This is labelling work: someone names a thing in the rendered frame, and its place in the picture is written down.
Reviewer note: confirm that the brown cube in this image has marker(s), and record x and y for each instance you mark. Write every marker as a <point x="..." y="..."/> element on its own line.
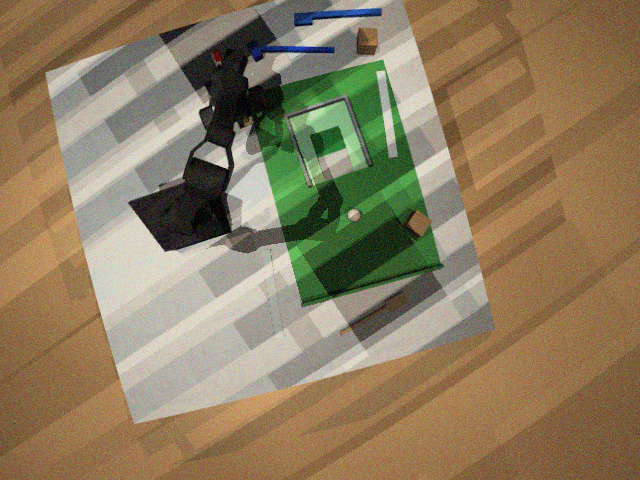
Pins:
<point x="366" y="41"/>
<point x="417" y="223"/>

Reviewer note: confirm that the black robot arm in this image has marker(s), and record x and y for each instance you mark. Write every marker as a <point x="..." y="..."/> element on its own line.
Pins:
<point x="205" y="180"/>

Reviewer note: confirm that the green putting mat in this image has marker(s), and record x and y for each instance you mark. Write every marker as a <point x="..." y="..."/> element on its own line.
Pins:
<point x="328" y="252"/>

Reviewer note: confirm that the white golf ball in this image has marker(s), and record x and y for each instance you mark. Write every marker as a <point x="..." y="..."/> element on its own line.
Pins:
<point x="354" y="215"/>

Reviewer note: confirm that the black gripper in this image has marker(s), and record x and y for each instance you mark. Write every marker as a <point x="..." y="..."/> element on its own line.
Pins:
<point x="258" y="99"/>

